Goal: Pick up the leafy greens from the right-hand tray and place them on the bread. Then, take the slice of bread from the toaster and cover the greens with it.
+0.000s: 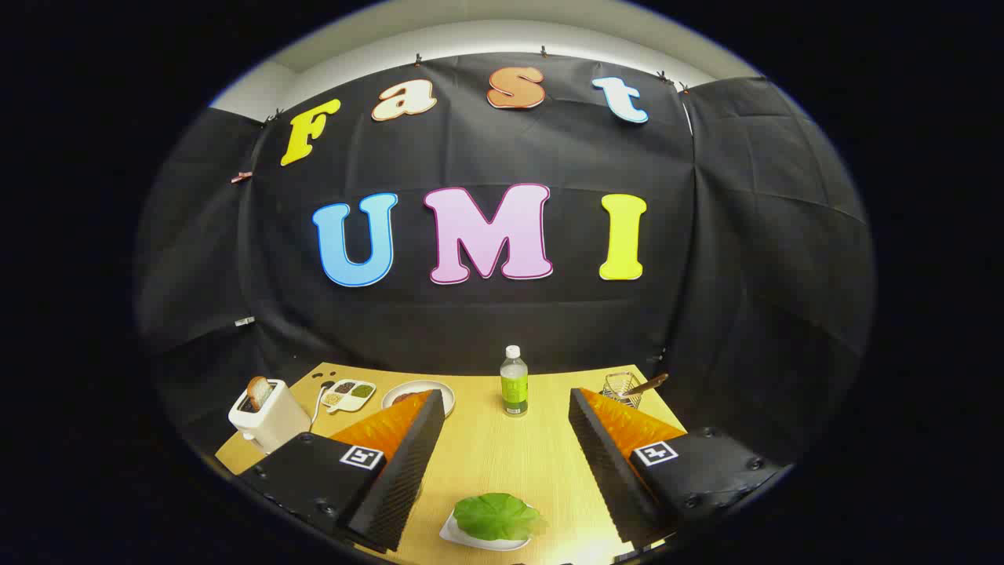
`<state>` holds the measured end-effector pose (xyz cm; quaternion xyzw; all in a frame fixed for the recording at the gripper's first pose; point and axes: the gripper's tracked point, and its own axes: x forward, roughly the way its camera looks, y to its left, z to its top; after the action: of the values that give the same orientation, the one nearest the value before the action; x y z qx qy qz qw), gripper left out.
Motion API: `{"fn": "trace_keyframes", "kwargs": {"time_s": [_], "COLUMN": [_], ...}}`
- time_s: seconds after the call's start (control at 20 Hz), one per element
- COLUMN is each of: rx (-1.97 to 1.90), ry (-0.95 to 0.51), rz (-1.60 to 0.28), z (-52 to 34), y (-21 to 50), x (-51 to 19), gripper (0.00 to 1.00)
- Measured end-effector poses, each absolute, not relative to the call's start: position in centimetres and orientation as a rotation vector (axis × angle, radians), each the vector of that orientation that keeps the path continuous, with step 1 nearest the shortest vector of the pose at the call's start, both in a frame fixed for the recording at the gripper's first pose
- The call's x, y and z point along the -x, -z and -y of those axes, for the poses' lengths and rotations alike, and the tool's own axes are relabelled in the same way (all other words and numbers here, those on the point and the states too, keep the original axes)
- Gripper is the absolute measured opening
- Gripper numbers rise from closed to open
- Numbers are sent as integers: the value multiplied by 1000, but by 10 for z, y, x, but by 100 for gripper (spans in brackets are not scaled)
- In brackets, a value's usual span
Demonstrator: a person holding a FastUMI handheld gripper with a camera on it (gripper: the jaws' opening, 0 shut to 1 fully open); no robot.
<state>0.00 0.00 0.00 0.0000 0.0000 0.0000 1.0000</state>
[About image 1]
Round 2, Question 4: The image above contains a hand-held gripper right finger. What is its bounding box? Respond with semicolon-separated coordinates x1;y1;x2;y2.
568;387;793;550

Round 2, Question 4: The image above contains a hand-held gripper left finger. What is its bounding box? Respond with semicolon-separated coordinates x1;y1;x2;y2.
235;388;446;554

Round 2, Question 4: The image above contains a green lettuce leaf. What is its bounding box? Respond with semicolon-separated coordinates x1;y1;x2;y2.
453;493;547;541

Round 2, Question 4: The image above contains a small white oval plate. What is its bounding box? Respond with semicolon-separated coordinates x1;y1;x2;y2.
438;502;542;552

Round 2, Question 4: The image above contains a white round plate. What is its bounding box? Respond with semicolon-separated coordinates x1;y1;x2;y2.
381;380;456;418

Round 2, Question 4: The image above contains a white sectioned condiment dish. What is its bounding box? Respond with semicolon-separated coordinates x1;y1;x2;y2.
322;379;377;414

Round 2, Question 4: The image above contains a green label plastic bottle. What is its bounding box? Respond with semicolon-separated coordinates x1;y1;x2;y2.
500;345;529;417

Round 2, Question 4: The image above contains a white toaster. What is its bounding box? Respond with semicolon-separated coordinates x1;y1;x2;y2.
228;378;312;454

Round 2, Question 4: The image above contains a black backdrop cloth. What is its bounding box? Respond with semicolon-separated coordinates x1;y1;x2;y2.
133;51;875;472

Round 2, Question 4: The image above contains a wire cutlery basket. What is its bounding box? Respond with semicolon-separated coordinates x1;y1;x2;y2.
602;372;644;410

